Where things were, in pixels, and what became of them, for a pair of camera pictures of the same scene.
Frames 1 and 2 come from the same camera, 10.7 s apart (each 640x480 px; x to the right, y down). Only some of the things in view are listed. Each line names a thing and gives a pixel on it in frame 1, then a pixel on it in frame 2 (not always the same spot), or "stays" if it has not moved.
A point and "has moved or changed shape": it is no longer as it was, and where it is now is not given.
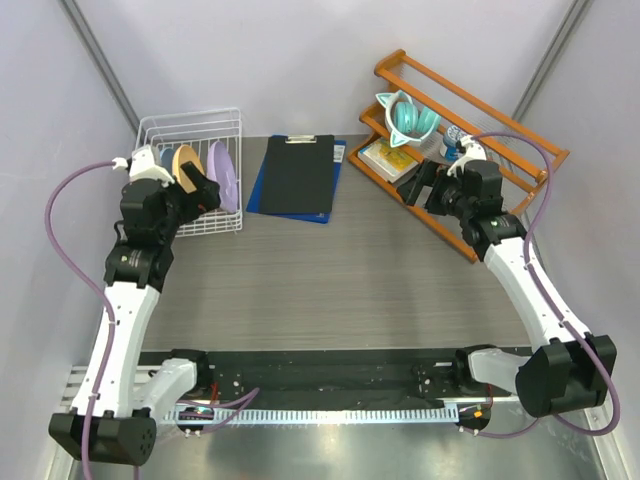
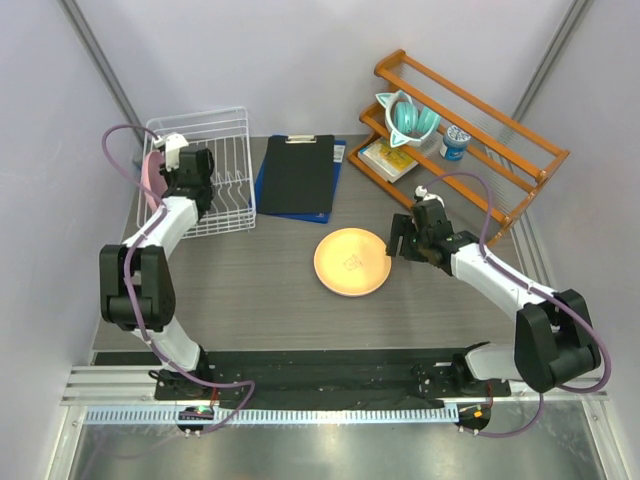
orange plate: x=182 y=155 has moved or changed shape
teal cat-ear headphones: x=406 y=121 stays
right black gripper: x=426 y=176 → x=402 y=226
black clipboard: x=298 y=175 stays
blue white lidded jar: x=451 y=136 stays
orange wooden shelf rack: x=445 y=155 stays
